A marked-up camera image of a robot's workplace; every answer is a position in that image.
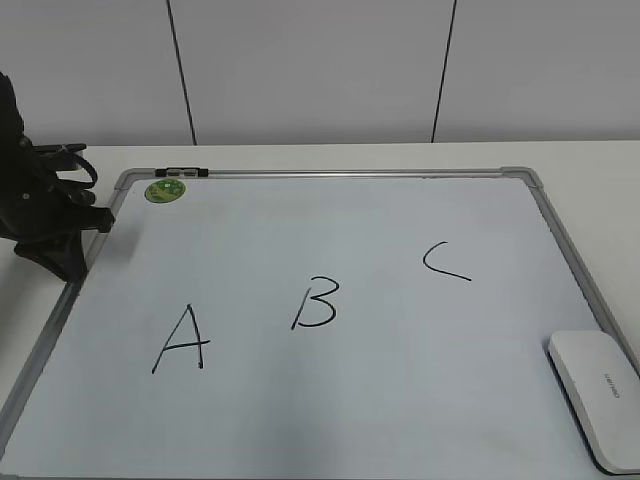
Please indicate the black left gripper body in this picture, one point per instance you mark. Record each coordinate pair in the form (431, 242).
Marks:
(39, 187)

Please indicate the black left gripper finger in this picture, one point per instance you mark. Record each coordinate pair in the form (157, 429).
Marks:
(85, 218)
(62, 255)

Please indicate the white whiteboard eraser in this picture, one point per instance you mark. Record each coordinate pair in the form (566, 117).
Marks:
(603, 389)

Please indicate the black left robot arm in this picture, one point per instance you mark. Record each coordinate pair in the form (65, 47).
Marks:
(9, 112)

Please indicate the round green magnet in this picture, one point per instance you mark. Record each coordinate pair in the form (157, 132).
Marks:
(165, 191)

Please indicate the whiteboard with grey frame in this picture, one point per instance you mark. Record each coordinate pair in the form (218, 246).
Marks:
(314, 325)

